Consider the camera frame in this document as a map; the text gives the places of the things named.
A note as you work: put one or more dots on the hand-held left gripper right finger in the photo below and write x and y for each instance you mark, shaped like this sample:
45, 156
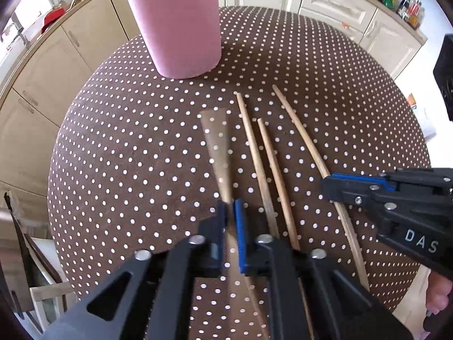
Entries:
240, 233

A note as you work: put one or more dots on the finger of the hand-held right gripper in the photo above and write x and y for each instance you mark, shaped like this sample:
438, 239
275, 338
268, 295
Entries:
421, 177
348, 189

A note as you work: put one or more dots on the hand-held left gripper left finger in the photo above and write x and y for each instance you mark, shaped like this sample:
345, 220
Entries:
222, 233

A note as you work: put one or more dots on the light wooden chopstick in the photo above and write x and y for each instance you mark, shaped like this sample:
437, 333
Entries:
217, 156
300, 127
278, 180
256, 163

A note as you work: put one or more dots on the pink cylindrical cup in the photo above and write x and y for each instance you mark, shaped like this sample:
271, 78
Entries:
177, 32

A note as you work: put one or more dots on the person's right hand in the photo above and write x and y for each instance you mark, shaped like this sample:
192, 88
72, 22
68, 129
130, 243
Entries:
440, 299

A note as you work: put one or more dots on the white printed plastic bag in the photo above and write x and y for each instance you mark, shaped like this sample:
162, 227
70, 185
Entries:
423, 120

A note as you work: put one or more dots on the brown polka dot tablecloth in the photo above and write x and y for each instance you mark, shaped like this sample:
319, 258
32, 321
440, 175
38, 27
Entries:
141, 156

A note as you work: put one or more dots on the cream cabinet drawer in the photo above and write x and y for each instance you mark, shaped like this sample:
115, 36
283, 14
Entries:
336, 1
355, 34

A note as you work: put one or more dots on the orange cap sauce bottle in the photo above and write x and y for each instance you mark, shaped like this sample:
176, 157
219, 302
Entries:
416, 14

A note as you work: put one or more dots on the dark soy sauce bottle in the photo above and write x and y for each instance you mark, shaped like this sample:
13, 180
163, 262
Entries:
405, 5

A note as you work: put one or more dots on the white metal rack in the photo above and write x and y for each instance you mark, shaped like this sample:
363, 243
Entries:
39, 292

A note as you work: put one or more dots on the cream base cabinets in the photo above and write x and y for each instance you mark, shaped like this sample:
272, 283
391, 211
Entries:
46, 78

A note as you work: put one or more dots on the red kitchen container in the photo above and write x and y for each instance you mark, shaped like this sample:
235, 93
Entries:
53, 17

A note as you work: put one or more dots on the steel kitchen sink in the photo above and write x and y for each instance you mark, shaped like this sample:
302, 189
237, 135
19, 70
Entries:
14, 39

